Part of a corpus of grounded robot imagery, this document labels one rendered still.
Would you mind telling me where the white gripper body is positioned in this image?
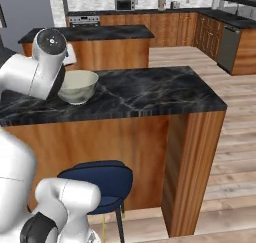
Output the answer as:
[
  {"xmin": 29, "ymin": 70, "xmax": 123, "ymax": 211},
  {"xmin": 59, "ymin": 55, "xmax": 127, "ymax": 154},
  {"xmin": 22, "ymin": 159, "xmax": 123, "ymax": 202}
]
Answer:
[{"xmin": 62, "ymin": 42, "xmax": 78, "ymax": 67}]

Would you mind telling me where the pale green bowl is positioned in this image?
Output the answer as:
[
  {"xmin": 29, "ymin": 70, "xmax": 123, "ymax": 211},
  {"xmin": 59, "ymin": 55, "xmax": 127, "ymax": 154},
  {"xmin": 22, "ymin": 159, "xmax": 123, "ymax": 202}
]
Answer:
[{"xmin": 57, "ymin": 69, "xmax": 100, "ymax": 106}]

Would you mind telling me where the wooden counter black marble top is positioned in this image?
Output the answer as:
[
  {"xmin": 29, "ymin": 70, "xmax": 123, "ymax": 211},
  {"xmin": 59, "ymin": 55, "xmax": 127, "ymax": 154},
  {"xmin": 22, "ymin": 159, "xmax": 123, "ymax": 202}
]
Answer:
[{"xmin": 0, "ymin": 65, "xmax": 229, "ymax": 239}]

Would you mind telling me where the steel oven with hob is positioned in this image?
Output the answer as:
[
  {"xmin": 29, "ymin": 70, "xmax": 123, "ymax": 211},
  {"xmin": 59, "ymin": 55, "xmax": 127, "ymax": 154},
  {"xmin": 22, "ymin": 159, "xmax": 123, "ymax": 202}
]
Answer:
[{"xmin": 67, "ymin": 14, "xmax": 101, "ymax": 28}]

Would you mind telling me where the wooden island black marble top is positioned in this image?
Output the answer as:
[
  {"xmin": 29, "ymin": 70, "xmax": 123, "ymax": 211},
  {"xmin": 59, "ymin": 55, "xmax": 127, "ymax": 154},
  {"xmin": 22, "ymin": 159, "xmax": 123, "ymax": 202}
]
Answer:
[{"xmin": 17, "ymin": 24, "xmax": 156, "ymax": 71}]

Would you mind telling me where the steel microwave oven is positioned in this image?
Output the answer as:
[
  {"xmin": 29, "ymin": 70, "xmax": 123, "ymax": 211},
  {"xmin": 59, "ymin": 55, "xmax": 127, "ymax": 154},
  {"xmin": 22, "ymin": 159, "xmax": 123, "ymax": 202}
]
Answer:
[{"xmin": 114, "ymin": 0, "xmax": 138, "ymax": 12}]

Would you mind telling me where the wooden base cupboard run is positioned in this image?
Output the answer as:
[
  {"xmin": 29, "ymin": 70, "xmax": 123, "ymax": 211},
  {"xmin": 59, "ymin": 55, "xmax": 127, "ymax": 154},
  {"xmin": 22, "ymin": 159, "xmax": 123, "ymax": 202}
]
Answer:
[{"xmin": 99, "ymin": 11, "xmax": 200, "ymax": 49}]

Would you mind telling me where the blue upholstered stool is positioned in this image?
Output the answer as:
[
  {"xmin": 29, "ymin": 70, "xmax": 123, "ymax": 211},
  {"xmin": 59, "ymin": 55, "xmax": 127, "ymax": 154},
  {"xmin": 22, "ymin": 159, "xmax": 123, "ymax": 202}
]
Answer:
[{"xmin": 56, "ymin": 159, "xmax": 134, "ymax": 243}]

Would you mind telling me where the dark grey dishwasher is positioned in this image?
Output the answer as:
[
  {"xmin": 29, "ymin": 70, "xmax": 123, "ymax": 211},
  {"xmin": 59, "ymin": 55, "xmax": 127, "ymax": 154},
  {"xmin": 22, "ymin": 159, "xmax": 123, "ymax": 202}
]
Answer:
[{"xmin": 216, "ymin": 24, "xmax": 242, "ymax": 76}]

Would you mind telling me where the wooden corner cupboard run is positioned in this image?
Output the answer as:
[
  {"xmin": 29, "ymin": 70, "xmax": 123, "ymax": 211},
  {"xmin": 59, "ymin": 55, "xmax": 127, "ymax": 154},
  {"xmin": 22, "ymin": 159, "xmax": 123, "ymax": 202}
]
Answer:
[{"xmin": 194, "ymin": 8, "xmax": 256, "ymax": 77}]

